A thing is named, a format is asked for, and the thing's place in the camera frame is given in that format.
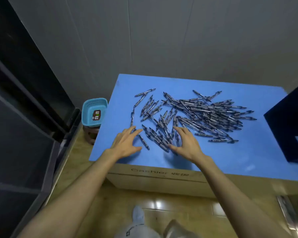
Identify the person's left hand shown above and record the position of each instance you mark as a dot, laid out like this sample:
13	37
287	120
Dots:
124	143

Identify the person's right hand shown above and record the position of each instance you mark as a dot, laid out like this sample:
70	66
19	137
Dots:
188	146

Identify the pile of grey pens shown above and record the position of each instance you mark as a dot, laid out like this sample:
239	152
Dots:
203	114

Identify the black tiered pen display stand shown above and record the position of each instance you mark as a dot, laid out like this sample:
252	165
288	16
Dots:
288	126

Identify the person's right forearm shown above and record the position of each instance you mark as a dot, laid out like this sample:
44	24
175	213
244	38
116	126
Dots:
233	200

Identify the person's left forearm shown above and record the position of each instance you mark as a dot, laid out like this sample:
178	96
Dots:
77	195

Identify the person's left grey shoe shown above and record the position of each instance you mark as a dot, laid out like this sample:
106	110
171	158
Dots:
138	214

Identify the person's beige trousers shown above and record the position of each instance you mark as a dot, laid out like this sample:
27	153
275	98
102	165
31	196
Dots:
139	231

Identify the brown plastic stool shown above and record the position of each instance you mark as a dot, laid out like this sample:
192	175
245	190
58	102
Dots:
90	135

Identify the blue plastic basket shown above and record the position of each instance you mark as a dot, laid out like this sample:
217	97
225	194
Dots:
89	111

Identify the blue table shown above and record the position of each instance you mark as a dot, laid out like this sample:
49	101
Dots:
238	156

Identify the black shelf unit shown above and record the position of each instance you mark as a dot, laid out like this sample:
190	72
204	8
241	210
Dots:
19	121

